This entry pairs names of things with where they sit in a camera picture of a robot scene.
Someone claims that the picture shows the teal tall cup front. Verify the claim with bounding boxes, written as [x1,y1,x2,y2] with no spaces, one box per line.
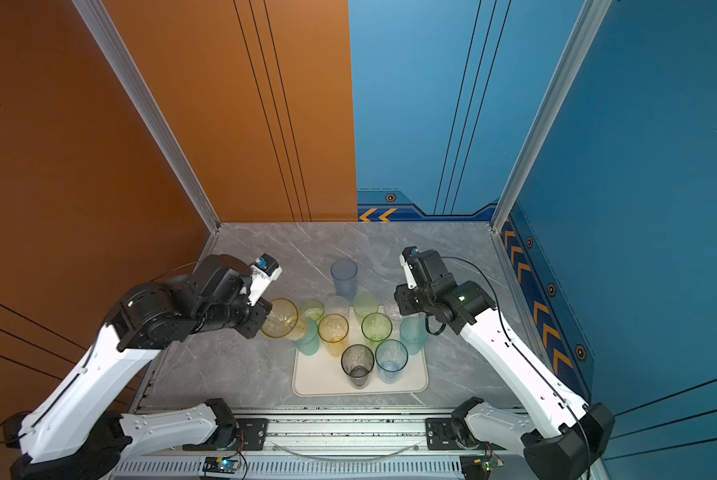
[400,315,429,356]

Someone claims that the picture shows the teal tall cup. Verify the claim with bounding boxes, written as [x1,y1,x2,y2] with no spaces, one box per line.
[400,315,429,356]
[294,318,320,356]

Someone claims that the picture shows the green tall cup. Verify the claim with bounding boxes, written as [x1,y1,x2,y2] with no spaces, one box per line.
[361,312,393,351]

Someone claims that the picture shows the small green cup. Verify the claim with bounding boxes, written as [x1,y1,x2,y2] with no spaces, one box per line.
[352,293,380,324]
[300,299,326,324]

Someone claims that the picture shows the yellow tall cup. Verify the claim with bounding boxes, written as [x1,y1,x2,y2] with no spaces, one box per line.
[262,298,308,341]

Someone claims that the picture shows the blue tall cup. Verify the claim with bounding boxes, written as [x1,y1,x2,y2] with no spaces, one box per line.
[375,339,409,384]
[330,258,359,302]

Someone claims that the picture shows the clear dimpled small cup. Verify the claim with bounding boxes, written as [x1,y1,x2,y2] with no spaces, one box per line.
[324,295,350,318]

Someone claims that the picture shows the grey smoky tall cup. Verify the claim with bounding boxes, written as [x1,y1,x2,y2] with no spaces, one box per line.
[340,344,376,389]

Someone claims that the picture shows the amber tall cup back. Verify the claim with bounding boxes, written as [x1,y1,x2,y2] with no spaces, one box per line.
[318,313,350,358]

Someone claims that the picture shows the clear faceted small cup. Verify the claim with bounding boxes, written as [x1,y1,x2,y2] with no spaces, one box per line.
[384,300,404,322]

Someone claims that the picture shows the teal tall cup back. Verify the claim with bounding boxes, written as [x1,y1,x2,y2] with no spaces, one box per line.
[294,318,320,356]

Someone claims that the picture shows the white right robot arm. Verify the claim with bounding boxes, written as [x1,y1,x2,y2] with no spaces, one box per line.
[395,246,615,479]

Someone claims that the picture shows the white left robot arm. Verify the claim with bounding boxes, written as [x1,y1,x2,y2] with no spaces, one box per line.
[1,254,282,479]

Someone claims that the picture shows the white rectangular tray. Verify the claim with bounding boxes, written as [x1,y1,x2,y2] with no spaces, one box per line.
[292,342,429,397]

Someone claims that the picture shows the left green circuit board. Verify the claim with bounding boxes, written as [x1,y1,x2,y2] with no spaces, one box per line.
[200,456,244,478]

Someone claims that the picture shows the green circuit board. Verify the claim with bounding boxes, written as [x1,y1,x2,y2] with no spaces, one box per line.
[200,456,244,478]
[460,456,505,480]

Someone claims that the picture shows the right green circuit board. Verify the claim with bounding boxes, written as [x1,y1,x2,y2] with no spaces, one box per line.
[460,456,505,480]

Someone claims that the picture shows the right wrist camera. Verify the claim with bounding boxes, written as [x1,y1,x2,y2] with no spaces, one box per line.
[400,246,421,290]

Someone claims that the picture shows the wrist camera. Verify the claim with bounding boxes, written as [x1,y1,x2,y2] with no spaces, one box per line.
[400,246,421,290]
[248,254,282,306]

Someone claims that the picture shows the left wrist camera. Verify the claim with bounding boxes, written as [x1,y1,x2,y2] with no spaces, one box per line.
[248,254,282,306]

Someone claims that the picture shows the clear tube on rail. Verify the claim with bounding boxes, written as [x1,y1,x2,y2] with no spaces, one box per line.
[272,443,420,463]

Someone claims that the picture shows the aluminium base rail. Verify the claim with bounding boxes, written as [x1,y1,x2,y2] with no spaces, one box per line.
[107,407,536,479]

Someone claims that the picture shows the left aluminium corner post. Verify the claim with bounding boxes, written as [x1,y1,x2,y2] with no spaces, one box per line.
[72,0,222,234]

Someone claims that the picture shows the aluminium corner post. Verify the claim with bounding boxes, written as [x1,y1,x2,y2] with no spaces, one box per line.
[491,0,612,233]
[72,0,222,234]

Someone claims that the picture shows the right aluminium corner post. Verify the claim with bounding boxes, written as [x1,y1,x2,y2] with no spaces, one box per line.
[491,0,612,233]

